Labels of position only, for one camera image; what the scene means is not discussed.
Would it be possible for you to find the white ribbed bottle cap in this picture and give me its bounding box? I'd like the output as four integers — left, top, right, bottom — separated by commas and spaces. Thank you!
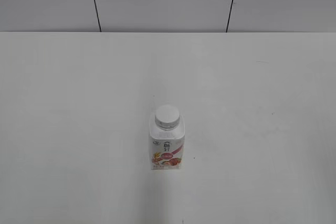
154, 104, 180, 129

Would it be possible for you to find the white yili changqing yogurt bottle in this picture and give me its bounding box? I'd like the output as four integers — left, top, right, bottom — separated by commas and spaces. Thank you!
149, 114, 185, 170

